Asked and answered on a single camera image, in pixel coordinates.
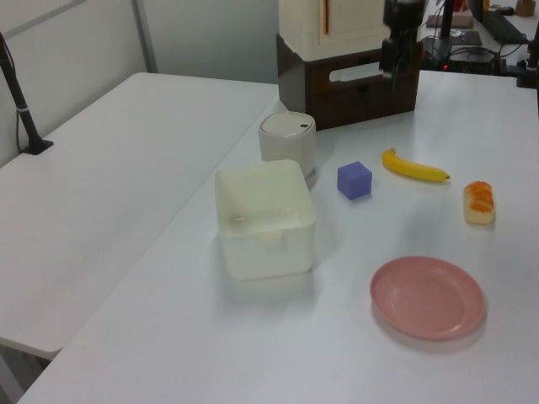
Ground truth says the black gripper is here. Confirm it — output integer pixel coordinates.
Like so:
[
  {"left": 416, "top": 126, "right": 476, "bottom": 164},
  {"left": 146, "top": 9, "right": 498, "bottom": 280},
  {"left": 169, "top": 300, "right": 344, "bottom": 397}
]
[{"left": 380, "top": 0, "right": 424, "bottom": 92}]

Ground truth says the purple foam cube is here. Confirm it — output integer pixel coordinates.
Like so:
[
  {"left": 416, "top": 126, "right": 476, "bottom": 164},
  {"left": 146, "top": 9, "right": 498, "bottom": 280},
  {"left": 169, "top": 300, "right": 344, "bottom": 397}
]
[{"left": 337, "top": 161, "right": 374, "bottom": 202}]

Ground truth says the dark brown wooden box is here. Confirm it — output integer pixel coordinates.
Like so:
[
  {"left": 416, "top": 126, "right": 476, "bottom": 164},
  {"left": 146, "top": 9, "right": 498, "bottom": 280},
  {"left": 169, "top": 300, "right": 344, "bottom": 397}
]
[{"left": 275, "top": 33, "right": 424, "bottom": 132}]

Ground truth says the white toy appliance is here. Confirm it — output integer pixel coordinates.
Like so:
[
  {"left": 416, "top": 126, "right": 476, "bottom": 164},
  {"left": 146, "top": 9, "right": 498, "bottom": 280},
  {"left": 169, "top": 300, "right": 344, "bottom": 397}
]
[{"left": 278, "top": 0, "right": 387, "bottom": 61}]

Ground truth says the black upright stand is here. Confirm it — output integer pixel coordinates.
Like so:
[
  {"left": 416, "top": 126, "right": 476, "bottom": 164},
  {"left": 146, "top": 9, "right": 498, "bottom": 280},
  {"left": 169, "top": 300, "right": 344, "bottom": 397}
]
[{"left": 437, "top": 0, "right": 458, "bottom": 41}]

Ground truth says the black device with red light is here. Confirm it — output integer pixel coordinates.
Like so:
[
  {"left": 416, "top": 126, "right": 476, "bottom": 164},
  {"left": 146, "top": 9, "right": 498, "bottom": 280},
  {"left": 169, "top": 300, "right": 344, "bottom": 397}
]
[{"left": 422, "top": 35, "right": 501, "bottom": 75}]

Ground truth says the yellow banana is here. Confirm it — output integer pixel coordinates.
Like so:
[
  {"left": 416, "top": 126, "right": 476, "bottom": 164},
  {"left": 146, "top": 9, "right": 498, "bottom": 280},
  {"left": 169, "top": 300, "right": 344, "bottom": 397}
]
[{"left": 381, "top": 146, "right": 452, "bottom": 184}]

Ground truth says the small beige lidded trash can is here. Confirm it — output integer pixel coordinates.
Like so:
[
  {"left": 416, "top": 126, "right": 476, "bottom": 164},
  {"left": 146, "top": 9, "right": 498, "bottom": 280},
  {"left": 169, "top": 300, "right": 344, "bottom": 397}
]
[{"left": 257, "top": 111, "right": 318, "bottom": 178}]

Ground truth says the bread with orange topping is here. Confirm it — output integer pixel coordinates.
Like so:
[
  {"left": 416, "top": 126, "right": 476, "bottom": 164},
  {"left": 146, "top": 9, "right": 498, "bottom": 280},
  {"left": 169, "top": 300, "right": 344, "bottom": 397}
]
[{"left": 462, "top": 180, "right": 496, "bottom": 226}]

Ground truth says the cream plastic bin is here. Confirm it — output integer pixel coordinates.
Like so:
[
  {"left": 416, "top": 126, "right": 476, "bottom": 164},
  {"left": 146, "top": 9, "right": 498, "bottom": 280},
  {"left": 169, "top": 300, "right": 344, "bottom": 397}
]
[{"left": 213, "top": 158, "right": 318, "bottom": 282}]

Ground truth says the pink plastic plate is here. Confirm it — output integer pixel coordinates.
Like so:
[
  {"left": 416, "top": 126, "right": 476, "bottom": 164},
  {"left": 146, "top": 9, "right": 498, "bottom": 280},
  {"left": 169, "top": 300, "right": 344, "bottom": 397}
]
[{"left": 369, "top": 255, "right": 488, "bottom": 342}]

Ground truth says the black pole with clamp base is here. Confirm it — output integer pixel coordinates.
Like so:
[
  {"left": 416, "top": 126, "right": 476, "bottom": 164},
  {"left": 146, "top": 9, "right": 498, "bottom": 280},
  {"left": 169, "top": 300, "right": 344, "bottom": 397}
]
[{"left": 0, "top": 30, "right": 56, "bottom": 157}]

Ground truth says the black clamp bracket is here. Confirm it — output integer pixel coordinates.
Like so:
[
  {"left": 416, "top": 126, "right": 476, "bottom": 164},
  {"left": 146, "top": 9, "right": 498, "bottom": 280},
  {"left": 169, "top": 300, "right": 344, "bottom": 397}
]
[{"left": 515, "top": 36, "right": 539, "bottom": 90}]

